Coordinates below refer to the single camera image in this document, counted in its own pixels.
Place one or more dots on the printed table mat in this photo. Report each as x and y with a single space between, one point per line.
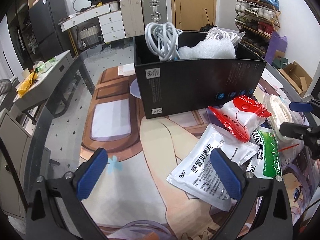
155 155

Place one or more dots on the grey sofa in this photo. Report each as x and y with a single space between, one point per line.
6 90

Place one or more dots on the wooden shoe rack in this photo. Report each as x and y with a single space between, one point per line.
273 17

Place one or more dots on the silver suitcase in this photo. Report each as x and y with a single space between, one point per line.
155 7

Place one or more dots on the white medicine sachet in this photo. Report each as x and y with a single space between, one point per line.
240 152
195 170

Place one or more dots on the white foam wrap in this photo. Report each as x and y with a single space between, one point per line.
207 51

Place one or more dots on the black cardboard box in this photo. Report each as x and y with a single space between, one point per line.
187 85

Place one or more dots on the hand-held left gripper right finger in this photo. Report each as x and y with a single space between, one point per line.
226 177

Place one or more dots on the white dressing table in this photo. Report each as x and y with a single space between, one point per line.
112 27

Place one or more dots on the yellow plastic bag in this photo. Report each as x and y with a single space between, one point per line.
25 85

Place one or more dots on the green medicine packet bag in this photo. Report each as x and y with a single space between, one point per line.
267 160

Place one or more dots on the grey coffee table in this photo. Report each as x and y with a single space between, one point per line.
60 67

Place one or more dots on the wicker basket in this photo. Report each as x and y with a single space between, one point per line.
88 33

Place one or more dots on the open cardboard box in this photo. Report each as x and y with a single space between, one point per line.
297 75

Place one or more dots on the rows of racked shoes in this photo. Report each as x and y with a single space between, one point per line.
255 12

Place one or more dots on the black refrigerator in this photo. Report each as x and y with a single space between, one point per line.
50 25

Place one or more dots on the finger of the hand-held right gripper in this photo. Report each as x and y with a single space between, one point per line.
292 130
300 106

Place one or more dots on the grey side cabinet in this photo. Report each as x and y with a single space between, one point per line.
15 155

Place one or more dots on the dark glass wardrobe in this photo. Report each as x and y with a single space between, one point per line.
22 30

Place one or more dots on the purple paper bag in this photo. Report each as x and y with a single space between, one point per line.
275 47

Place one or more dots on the beige suitcase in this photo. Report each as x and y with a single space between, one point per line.
131 15

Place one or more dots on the green gift box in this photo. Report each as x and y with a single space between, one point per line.
280 62

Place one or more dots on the wooden door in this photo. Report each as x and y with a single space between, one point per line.
195 5

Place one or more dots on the red white snack packet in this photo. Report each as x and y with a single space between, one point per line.
240 115

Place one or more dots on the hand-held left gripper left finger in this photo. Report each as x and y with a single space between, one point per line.
91 175

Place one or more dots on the green tissue pack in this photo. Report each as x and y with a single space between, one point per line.
46 65

